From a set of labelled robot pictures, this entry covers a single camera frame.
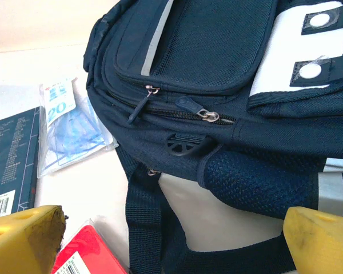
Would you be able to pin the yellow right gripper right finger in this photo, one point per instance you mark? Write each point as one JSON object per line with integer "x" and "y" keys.
{"x": 323, "y": 245}

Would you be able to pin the clear ruler set package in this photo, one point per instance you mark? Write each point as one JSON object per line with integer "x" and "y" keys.
{"x": 71, "y": 134}

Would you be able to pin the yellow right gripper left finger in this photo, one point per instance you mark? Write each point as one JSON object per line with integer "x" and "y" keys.
{"x": 20, "y": 245}

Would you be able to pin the navy book with barcode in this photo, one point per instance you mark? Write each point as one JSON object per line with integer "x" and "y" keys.
{"x": 11, "y": 154}

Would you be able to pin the red stationery package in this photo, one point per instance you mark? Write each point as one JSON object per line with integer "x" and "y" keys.
{"x": 85, "y": 248}

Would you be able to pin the navy blue backpack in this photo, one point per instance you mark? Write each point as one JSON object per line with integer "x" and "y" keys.
{"x": 205, "y": 57}

